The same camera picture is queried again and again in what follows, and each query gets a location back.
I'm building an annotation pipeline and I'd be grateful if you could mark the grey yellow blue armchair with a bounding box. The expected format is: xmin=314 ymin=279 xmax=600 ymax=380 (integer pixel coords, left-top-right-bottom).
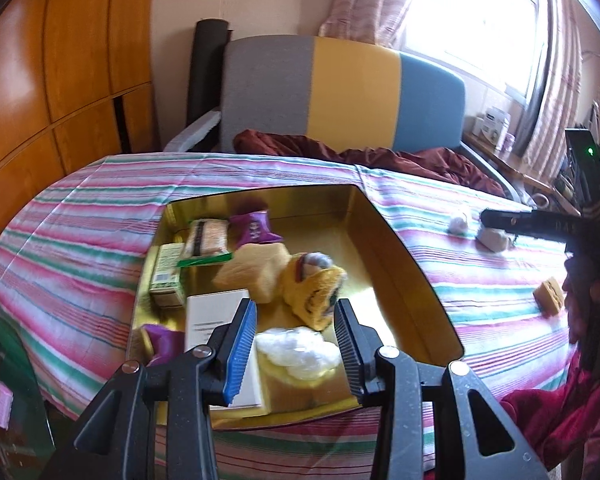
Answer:
xmin=162 ymin=35 xmax=521 ymax=196

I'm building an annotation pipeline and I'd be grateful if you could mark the white printed carton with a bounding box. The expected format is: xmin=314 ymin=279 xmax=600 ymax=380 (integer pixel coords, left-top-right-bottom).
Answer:
xmin=480 ymin=106 xmax=511 ymax=149

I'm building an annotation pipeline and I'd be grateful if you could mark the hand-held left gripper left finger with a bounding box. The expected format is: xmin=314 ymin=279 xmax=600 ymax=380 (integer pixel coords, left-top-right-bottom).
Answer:
xmin=40 ymin=299 xmax=258 ymax=480

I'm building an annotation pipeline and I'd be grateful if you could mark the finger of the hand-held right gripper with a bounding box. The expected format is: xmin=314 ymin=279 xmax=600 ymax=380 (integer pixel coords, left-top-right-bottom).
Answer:
xmin=480 ymin=208 xmax=520 ymax=237

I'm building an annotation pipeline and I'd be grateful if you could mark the white flat box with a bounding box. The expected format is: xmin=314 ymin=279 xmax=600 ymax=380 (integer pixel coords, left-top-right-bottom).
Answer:
xmin=185 ymin=288 xmax=272 ymax=409

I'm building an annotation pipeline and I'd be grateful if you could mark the green and cream carton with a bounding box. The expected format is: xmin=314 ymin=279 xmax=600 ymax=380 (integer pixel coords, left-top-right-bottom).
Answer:
xmin=149 ymin=243 xmax=187 ymax=310

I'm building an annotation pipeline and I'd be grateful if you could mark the pink patterned curtain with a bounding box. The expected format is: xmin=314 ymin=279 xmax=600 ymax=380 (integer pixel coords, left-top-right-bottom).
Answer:
xmin=512 ymin=0 xmax=583 ymax=181
xmin=317 ymin=0 xmax=423 ymax=53

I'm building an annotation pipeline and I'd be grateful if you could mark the purple snack packet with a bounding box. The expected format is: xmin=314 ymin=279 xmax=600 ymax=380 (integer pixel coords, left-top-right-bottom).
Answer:
xmin=228 ymin=211 xmax=284 ymax=247
xmin=139 ymin=323 xmax=189 ymax=367

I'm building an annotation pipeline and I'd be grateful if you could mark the yellow plush toy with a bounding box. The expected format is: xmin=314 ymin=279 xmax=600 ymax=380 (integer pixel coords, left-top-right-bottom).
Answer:
xmin=280 ymin=253 xmax=349 ymax=332

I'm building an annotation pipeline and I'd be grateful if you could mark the small yellow sponge cake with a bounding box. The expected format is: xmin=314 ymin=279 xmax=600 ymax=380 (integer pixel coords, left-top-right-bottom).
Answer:
xmin=533 ymin=275 xmax=566 ymax=317

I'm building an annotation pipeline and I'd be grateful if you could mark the black rolled mat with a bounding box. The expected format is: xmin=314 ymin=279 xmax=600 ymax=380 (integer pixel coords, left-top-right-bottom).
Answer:
xmin=186 ymin=19 xmax=229 ymax=128

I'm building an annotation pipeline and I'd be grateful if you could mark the cracker packet with green ends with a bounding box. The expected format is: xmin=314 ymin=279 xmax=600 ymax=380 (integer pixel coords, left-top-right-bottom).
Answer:
xmin=176 ymin=218 xmax=234 ymax=267

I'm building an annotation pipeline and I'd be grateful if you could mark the wooden wardrobe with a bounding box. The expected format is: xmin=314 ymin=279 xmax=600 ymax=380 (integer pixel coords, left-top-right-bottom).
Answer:
xmin=0 ymin=0 xmax=162 ymax=261

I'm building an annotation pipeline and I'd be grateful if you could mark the wooden desk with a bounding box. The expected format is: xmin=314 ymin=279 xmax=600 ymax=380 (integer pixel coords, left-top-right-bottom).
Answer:
xmin=462 ymin=130 xmax=581 ymax=211

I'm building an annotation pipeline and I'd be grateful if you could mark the pink small packet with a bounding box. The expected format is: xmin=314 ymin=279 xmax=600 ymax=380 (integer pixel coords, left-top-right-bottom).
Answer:
xmin=0 ymin=380 xmax=15 ymax=430

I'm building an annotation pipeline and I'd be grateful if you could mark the bright window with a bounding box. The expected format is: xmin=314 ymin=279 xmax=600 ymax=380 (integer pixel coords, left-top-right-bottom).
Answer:
xmin=400 ymin=0 xmax=551 ymax=106

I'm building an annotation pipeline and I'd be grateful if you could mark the maroon gold-lined gift box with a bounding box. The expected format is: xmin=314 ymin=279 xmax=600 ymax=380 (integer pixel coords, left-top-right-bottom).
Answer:
xmin=129 ymin=185 xmax=467 ymax=432

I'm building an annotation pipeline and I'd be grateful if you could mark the person's pink clothing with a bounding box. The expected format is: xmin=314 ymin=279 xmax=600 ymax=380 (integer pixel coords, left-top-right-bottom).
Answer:
xmin=500 ymin=345 xmax=600 ymax=480

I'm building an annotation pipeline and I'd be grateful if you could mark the white plastic-wrapped snack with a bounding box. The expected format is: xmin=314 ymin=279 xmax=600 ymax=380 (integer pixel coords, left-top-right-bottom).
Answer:
xmin=256 ymin=328 xmax=342 ymax=387

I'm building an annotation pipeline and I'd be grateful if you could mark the maroon blanket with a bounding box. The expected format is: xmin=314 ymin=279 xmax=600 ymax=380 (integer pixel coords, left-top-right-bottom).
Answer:
xmin=232 ymin=129 xmax=507 ymax=199

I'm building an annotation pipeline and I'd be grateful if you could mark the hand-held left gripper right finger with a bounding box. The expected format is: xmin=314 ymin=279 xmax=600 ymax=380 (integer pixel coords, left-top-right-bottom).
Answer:
xmin=334 ymin=299 xmax=551 ymax=480

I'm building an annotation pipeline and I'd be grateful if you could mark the glass side table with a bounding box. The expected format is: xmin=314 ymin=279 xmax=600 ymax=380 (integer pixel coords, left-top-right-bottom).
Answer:
xmin=0 ymin=310 xmax=57 ymax=480

